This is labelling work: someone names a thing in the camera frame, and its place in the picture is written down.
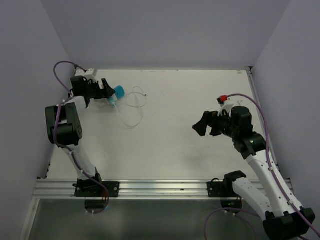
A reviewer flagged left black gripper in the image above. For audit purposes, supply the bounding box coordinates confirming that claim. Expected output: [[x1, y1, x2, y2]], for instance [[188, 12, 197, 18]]
[[84, 78, 115, 100]]

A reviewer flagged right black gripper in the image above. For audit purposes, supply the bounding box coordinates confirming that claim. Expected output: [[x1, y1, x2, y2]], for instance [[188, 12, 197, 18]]
[[192, 109, 238, 139]]

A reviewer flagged teal usb charger plug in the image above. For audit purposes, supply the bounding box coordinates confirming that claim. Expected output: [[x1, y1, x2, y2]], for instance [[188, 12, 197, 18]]
[[107, 97, 118, 107]]

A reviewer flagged white usb cable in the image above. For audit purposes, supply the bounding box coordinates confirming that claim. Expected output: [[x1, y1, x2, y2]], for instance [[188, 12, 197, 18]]
[[114, 86, 148, 130]]

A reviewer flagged white cube power socket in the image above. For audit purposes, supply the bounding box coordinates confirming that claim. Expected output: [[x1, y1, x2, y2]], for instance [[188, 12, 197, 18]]
[[94, 98, 114, 108]]

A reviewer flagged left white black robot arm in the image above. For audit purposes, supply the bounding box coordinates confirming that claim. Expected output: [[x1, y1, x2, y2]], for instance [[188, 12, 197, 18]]
[[45, 76, 116, 197]]

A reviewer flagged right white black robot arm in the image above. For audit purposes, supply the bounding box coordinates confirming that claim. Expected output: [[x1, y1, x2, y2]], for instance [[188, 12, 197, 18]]
[[192, 106, 316, 240]]

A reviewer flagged blue square plug adapter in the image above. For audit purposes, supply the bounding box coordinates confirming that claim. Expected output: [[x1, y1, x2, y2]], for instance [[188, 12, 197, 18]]
[[114, 85, 126, 100]]

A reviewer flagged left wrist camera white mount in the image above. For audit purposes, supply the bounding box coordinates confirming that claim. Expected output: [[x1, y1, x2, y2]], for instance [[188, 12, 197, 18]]
[[74, 68, 97, 83]]

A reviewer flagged right wrist camera red mount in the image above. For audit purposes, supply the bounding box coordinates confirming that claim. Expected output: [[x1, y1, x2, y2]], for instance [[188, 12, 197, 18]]
[[217, 95, 237, 117]]

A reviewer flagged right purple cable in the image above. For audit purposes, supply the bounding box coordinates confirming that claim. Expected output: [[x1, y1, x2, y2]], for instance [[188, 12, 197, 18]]
[[202, 93, 318, 240]]

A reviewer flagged purple cable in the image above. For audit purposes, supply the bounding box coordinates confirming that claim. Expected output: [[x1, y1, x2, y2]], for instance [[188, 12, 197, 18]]
[[202, 93, 318, 240], [53, 61, 112, 215]]

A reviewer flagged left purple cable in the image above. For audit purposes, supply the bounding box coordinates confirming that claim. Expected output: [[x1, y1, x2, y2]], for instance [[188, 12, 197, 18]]
[[53, 61, 112, 215]]

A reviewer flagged right side aluminium rail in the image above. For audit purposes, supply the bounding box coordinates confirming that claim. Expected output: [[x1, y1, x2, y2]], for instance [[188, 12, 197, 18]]
[[244, 67, 280, 171]]

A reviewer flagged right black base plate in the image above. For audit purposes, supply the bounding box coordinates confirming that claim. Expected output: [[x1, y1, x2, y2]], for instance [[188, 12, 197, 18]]
[[206, 178, 239, 198]]

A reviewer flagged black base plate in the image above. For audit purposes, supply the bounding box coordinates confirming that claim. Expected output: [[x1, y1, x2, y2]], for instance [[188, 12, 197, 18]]
[[206, 178, 239, 198], [72, 180, 120, 198]]

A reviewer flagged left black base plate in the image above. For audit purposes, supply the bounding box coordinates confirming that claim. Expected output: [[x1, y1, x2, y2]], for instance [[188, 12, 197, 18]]
[[72, 180, 120, 198]]

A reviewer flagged aluminium extrusion rail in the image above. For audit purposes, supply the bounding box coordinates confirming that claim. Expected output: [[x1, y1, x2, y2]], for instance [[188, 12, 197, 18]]
[[32, 179, 227, 200]]

